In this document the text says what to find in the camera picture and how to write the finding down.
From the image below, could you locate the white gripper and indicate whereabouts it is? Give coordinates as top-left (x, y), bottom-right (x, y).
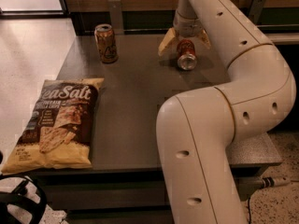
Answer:
top-left (158, 0), bottom-right (211, 56)

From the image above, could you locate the brown gold soda can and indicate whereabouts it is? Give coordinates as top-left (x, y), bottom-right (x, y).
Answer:
top-left (94, 23), bottom-right (118, 63)

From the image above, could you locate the right metal bracket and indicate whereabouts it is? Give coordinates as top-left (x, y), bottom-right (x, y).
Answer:
top-left (248, 0), bottom-right (266, 24)

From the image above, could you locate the left metal bracket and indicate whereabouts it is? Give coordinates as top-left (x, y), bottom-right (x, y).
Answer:
top-left (108, 0), bottom-right (124, 35)

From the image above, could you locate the black chair base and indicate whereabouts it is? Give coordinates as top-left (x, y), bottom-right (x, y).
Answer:
top-left (0, 175), bottom-right (47, 224)

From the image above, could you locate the sea salt chips bag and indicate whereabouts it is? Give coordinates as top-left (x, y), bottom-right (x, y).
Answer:
top-left (2, 78), bottom-right (104, 175)

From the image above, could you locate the metal bracket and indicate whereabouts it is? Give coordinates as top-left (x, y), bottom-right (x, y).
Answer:
top-left (108, 0), bottom-right (124, 35)
top-left (248, 0), bottom-right (266, 24)

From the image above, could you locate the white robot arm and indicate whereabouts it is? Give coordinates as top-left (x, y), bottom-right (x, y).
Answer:
top-left (156, 0), bottom-right (296, 224)

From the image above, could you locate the black cable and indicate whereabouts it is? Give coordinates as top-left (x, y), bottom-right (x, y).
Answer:
top-left (247, 194), bottom-right (252, 224)

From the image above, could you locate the red coke can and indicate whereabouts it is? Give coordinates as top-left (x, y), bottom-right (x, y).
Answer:
top-left (177, 39), bottom-right (197, 71)

